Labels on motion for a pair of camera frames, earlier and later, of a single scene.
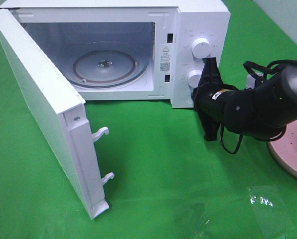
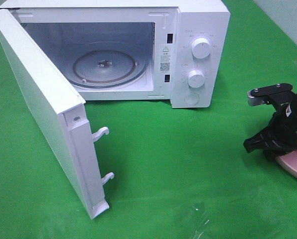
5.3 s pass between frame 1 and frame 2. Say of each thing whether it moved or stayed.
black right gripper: moved
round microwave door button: stayed
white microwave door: stayed
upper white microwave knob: stayed
